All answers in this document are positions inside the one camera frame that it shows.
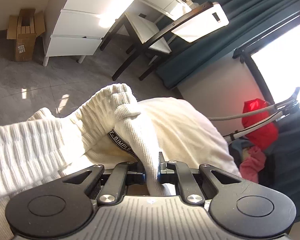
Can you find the black chair white seat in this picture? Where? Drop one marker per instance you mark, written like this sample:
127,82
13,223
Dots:
146,36

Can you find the cream white knit garment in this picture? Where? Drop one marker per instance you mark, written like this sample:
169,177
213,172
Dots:
110,128

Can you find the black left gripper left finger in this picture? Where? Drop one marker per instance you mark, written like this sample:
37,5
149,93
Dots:
137,173

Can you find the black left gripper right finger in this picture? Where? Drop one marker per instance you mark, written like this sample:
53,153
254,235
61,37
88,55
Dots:
166,172

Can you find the white drawer dresser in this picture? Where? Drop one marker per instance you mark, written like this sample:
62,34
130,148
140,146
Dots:
77,27

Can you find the cardboard box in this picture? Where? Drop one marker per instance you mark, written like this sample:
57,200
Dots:
24,30

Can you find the teal curtain near desk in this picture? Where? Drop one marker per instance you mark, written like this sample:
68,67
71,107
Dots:
247,19

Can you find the teal curtain far side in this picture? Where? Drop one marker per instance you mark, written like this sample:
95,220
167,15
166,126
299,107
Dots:
282,167

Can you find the white air purifier box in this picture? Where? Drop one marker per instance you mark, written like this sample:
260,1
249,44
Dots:
206,22

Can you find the pink garment on pile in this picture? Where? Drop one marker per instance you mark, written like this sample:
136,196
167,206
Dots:
253,162

